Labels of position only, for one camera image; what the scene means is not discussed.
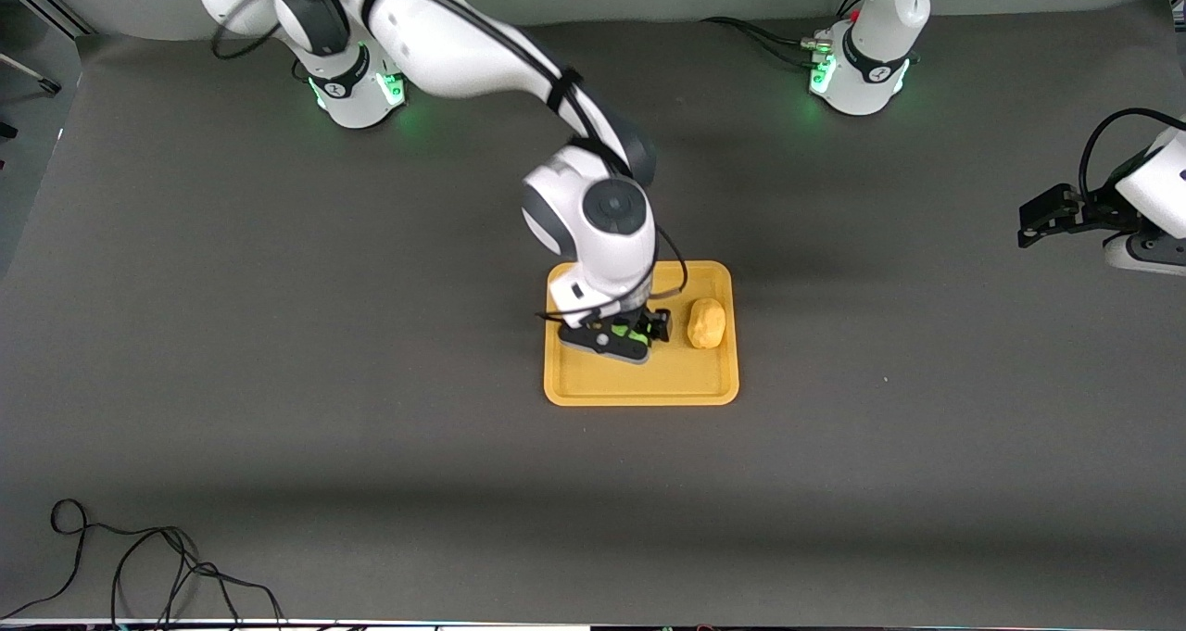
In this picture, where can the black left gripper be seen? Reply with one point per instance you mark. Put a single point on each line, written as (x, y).
(1097, 209)

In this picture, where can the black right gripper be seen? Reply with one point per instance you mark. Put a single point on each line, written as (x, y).
(654, 325)

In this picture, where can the green apple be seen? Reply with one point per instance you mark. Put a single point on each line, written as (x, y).
(636, 337)

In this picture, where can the yellow potato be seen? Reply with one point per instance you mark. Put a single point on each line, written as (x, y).
(706, 323)

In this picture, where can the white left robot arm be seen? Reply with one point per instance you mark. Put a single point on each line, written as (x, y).
(871, 66)

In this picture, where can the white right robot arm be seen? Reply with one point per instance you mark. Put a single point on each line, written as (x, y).
(445, 38)

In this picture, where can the yellow plastic tray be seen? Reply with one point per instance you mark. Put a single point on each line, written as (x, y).
(639, 381)

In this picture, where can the dark grey table mat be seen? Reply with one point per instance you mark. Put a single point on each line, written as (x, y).
(463, 483)

